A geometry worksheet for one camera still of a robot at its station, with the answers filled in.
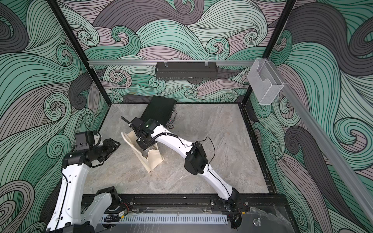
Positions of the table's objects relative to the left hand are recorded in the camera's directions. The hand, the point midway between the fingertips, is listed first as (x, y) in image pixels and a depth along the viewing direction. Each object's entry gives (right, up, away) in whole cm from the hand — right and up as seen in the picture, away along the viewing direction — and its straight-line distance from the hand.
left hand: (116, 145), depth 75 cm
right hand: (+12, -3, +8) cm, 15 cm away
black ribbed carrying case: (+19, +20, +35) cm, 45 cm away
